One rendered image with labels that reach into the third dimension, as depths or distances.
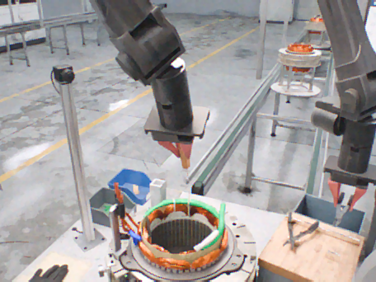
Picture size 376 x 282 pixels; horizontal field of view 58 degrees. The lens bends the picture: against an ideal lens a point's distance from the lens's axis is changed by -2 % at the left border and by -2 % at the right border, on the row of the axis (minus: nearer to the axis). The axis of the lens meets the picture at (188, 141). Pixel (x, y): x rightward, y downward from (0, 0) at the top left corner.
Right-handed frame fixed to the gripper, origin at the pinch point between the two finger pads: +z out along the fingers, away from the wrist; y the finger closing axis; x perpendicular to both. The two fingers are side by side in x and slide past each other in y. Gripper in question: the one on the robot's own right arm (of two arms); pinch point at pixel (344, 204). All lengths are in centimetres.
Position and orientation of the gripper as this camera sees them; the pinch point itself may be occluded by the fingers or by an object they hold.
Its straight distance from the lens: 81.2
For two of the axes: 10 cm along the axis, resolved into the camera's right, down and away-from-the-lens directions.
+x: -5.3, 3.5, -7.7
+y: -8.5, -2.2, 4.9
